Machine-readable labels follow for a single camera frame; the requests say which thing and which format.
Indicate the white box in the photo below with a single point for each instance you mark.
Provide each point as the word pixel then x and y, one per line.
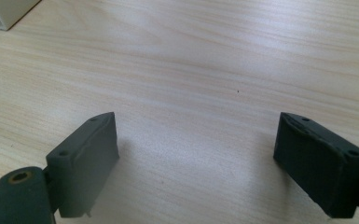
pixel 7 11

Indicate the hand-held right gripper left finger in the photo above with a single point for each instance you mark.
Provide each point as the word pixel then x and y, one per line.
pixel 87 168

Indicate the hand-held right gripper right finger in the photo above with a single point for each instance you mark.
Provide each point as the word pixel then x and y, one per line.
pixel 320 174

